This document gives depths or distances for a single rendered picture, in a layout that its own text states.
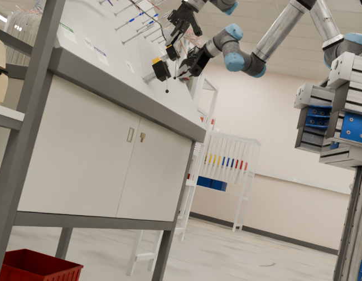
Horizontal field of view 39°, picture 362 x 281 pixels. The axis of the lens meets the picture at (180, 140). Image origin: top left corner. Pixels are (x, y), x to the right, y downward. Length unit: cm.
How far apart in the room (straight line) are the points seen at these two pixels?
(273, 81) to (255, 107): 64
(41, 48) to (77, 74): 18
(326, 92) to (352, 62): 50
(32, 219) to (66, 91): 39
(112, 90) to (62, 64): 27
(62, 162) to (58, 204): 13
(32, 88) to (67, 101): 22
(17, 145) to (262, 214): 921
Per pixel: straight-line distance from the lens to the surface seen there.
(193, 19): 230
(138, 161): 198
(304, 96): 218
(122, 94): 172
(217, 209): 1058
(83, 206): 174
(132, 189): 199
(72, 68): 149
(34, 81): 136
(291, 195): 1032
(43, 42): 138
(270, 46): 214
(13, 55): 369
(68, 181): 164
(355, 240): 197
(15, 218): 149
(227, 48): 208
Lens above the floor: 58
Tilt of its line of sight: 5 degrees up
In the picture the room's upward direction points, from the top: 14 degrees clockwise
